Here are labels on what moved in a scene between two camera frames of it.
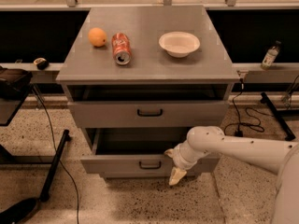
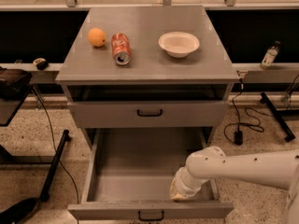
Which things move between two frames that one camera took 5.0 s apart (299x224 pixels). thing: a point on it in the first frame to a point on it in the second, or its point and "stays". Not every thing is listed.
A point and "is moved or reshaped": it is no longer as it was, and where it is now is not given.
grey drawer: x=135 y=152 is moved or reshaped
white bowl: x=177 y=44 stays
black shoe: x=18 y=211 stays
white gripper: x=179 y=159 to x=181 y=183
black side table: x=14 y=83 stays
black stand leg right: x=289 y=134 stays
